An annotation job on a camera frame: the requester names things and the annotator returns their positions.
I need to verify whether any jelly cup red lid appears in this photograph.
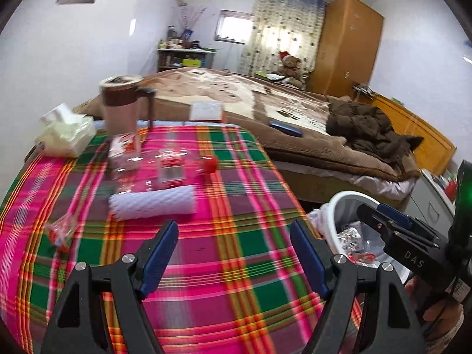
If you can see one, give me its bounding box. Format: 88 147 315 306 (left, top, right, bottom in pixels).
45 213 78 253

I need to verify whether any white foam net sleeve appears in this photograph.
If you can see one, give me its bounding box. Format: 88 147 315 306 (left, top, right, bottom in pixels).
109 186 196 221

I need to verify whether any silver foil wrapper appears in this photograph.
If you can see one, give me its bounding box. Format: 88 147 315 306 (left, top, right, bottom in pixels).
337 227 364 256

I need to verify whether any white trash bin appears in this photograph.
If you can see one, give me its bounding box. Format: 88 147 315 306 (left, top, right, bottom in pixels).
307 191 410 283

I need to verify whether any right hand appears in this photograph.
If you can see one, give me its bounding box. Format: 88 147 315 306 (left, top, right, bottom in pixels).
405 276 463 340

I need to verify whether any wooden headboard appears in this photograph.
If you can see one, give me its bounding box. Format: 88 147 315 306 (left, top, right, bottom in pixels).
354 92 457 175

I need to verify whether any brown jacket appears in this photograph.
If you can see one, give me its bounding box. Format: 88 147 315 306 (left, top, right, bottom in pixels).
326 100 424 165

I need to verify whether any dark blue case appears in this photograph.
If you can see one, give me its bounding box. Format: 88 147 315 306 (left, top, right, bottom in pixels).
269 120 303 137

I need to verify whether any brown bed blanket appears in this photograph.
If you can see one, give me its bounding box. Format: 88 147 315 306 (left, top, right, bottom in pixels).
73 66 423 183

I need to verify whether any plaid tablecloth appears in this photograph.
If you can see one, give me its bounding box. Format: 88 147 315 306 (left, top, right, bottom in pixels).
1 125 323 353

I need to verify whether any small red white carton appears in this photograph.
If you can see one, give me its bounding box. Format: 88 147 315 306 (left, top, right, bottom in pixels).
108 133 142 171

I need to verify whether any wooden wardrobe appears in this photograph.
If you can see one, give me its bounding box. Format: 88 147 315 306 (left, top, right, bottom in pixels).
307 0 384 97

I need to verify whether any clear plastic bottle red cap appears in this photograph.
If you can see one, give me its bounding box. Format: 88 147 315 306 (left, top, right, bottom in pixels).
112 148 218 194

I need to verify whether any teddy bear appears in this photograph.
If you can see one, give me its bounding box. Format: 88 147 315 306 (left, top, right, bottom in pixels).
277 51 304 90

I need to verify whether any tissue pack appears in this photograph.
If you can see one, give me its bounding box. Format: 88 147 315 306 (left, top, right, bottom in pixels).
35 103 97 158

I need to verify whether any patterned curtain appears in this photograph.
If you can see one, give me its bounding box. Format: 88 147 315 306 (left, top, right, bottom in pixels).
237 0 327 75

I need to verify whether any pink brown lidded mug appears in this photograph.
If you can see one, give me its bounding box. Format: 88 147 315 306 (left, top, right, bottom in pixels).
99 74 155 138

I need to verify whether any window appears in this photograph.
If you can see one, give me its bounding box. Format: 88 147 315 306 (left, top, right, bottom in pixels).
214 10 253 45

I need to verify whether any cluttered desk shelf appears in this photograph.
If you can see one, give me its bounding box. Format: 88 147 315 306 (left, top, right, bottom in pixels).
157 26 217 72

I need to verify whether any dried branch bouquet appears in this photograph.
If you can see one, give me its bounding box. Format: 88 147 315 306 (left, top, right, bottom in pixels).
179 5 207 42

